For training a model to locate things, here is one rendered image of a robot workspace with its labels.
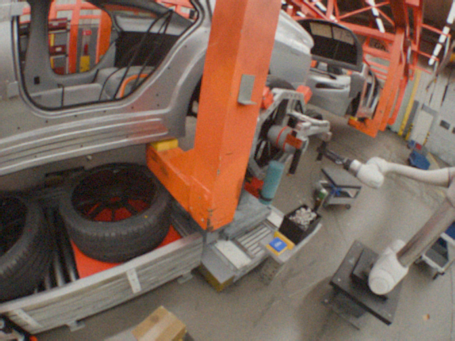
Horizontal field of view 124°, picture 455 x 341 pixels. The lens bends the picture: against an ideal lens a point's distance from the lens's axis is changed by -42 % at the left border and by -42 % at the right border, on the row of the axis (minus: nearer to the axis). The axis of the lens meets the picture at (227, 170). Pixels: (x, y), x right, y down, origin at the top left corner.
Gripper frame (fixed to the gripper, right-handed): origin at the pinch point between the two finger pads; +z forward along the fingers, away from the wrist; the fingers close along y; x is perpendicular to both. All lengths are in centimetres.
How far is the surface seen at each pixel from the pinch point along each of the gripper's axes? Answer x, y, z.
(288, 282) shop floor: -83, -26, -27
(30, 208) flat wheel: -32, -155, 65
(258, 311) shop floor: -83, -59, -27
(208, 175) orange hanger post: -3, -76, 12
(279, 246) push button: -35, -50, -16
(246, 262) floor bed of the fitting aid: -75, -43, 2
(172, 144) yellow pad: -12, -66, 60
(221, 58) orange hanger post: 39, -76, 15
